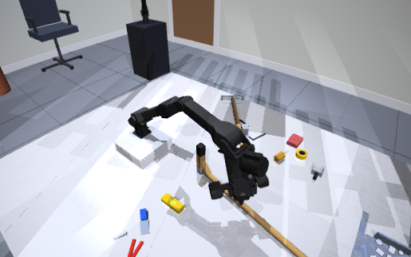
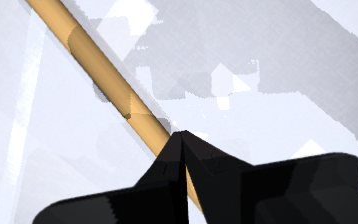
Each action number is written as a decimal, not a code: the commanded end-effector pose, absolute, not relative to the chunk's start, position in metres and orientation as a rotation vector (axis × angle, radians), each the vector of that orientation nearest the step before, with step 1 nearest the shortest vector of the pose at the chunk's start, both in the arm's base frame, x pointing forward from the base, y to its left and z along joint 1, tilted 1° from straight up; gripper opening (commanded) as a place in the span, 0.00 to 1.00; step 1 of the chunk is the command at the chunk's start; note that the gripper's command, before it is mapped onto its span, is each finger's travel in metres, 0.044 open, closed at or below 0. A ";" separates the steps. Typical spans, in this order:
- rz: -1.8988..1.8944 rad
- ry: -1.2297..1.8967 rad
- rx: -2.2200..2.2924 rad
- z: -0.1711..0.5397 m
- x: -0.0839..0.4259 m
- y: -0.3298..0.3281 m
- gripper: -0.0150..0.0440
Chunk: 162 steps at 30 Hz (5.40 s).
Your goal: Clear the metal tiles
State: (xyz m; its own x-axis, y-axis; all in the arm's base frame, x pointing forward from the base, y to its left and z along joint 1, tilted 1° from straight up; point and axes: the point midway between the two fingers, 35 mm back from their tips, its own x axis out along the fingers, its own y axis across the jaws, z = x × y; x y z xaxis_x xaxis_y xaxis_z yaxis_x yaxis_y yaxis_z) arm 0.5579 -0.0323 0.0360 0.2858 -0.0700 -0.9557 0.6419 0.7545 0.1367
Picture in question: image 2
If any long scraper with wooden handle and dark grey blade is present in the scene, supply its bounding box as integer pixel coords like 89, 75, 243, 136
26, 0, 171, 157

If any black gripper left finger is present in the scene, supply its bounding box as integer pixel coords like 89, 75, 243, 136
32, 131, 189, 224

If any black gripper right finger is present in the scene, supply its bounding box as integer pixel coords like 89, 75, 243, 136
180, 130, 358, 224

